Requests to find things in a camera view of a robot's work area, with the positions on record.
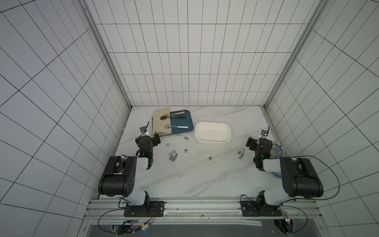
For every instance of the white plastic storage box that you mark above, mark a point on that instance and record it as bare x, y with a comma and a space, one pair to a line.
212, 133

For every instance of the blue patterned plate upper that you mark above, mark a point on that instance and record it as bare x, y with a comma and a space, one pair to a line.
277, 150

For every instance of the right base wiring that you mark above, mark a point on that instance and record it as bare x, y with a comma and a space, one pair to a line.
288, 220

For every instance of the black handled spoon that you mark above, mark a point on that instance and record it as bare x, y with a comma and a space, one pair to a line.
172, 116

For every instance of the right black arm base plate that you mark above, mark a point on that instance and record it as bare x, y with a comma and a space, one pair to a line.
252, 209

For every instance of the base wiring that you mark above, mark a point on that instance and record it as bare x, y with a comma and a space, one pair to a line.
127, 223
288, 220

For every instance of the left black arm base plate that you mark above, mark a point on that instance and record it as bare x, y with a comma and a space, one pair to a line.
148, 209

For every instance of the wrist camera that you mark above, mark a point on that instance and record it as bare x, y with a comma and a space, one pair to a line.
144, 129
264, 133

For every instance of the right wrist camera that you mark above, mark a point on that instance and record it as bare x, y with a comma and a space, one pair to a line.
264, 133

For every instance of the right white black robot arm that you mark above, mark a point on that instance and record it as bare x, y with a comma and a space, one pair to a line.
298, 176

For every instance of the blue patterned plate lower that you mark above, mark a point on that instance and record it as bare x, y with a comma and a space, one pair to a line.
277, 175

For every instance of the chrome socket cluster lower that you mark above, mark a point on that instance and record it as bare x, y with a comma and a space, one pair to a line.
172, 159

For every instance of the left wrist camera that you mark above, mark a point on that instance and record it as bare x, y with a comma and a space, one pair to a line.
144, 129

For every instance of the aluminium mounting rail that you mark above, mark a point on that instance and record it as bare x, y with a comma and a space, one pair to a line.
105, 209

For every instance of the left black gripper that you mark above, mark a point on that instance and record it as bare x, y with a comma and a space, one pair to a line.
155, 139

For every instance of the blue patterned plate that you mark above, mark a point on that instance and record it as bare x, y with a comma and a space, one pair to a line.
277, 150
277, 175

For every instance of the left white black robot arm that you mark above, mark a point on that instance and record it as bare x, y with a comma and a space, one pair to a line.
119, 175

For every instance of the left base wiring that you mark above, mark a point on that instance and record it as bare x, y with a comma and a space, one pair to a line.
127, 223

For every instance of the teal plastic tray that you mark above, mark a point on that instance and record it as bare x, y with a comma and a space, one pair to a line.
182, 122

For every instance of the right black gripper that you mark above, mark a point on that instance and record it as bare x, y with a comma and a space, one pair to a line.
252, 143

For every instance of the long chrome socket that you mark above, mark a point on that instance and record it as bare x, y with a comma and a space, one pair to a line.
241, 153

